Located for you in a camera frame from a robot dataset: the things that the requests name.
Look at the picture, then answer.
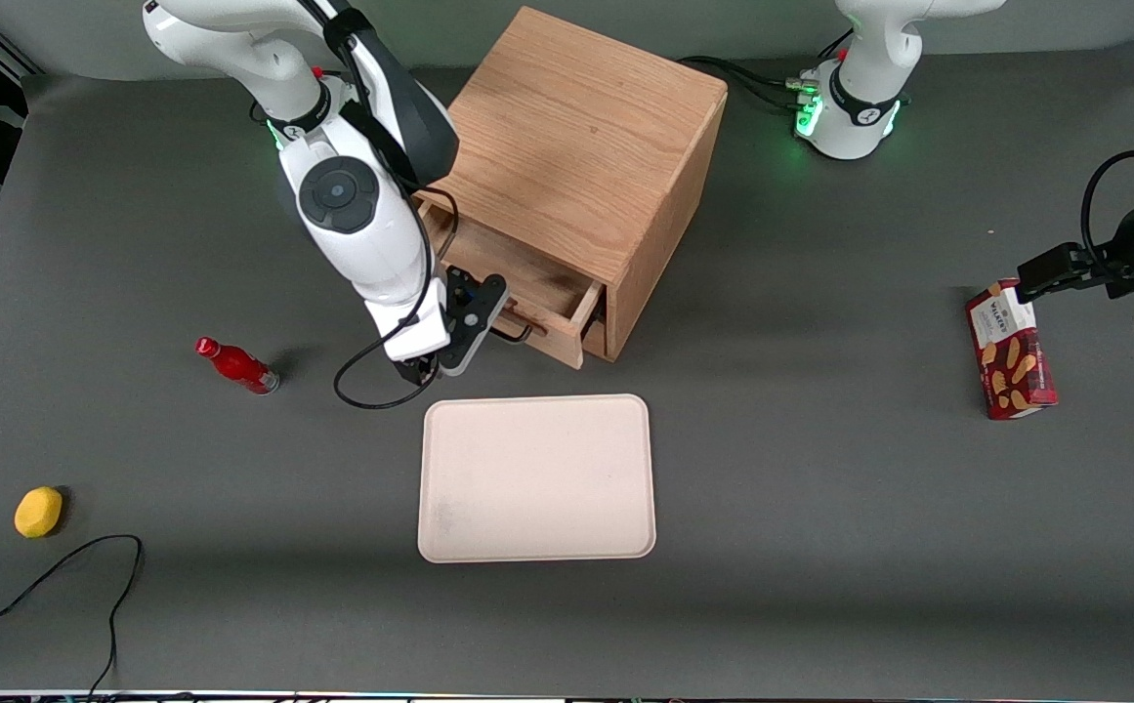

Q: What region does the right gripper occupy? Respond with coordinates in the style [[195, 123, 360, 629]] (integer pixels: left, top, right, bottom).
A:
[[363, 277, 451, 383]]

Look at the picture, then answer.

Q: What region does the wooden drawer with worn bottom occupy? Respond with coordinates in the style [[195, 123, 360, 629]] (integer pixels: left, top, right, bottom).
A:
[[418, 202, 607, 370]]

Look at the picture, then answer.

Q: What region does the wooden drawer cabinet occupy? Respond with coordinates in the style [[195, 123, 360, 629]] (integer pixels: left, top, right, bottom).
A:
[[413, 5, 730, 364]]

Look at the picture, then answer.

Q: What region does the red shortbread cookie box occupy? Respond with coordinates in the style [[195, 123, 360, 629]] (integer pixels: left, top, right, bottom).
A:
[[965, 278, 1059, 421]]

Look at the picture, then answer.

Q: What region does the beige plastic tray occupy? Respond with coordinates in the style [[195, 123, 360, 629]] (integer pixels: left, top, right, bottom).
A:
[[417, 393, 657, 564]]

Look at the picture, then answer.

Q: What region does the red plastic bottle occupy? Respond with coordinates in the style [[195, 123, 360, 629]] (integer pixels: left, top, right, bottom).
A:
[[194, 337, 281, 396]]

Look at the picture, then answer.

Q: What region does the yellow lemon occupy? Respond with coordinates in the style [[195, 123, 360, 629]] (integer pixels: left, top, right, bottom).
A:
[[14, 486, 64, 539]]

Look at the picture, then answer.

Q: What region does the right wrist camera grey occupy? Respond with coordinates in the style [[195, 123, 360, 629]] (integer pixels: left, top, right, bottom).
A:
[[438, 269, 510, 378]]

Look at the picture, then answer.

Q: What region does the black left arm base cable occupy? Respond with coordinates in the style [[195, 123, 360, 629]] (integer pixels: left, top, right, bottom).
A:
[[676, 56, 812, 94], [708, 66, 810, 110]]

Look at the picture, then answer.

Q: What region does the thin black cable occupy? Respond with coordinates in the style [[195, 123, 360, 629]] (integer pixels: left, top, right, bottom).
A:
[[0, 534, 145, 699]]

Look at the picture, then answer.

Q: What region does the aluminium frame rail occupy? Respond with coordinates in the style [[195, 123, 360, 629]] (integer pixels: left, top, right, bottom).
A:
[[0, 5, 42, 79]]

